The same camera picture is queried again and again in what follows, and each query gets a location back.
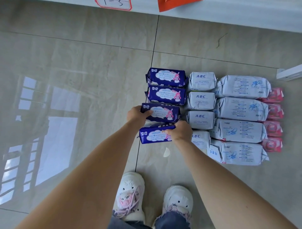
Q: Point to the person's right shoe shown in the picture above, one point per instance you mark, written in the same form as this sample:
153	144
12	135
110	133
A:
178	198

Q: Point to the person's right hand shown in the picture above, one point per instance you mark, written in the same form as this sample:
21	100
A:
181	133

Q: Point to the person's right leg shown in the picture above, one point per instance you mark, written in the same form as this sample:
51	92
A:
170	221

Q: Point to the orange chip bag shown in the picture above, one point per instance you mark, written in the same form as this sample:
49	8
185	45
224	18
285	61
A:
174	4

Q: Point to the person's leg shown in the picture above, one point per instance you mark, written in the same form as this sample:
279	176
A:
127	224
170	221

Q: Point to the person's shoe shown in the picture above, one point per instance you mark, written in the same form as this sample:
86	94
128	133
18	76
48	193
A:
178	198
131	191

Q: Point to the person's left leg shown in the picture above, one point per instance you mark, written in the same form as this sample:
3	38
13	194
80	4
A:
127	224

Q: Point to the long white pad packet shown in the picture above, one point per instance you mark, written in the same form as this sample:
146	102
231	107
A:
240	109
238	131
238	153
243	86

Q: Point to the person's right forearm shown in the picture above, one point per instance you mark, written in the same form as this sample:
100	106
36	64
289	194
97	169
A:
224	188

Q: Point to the purple pad packet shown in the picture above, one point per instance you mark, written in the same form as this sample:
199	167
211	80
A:
167	77
153	136
166	94
162	112

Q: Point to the white metal shelf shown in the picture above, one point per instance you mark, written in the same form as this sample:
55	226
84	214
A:
236	14

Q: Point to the small white ABC packet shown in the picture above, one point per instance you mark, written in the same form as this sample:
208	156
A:
200	100
201	81

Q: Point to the person's left forearm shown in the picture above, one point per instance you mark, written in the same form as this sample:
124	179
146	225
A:
82	184

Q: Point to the white perforated rack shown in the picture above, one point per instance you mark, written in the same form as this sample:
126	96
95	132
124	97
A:
289	73

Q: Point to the person's left shoe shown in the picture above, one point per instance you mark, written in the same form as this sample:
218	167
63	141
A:
131	191

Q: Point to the person's left hand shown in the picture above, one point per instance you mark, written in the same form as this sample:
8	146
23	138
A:
138	116

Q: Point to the red bordered paper label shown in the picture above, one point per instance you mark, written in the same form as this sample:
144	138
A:
113	4

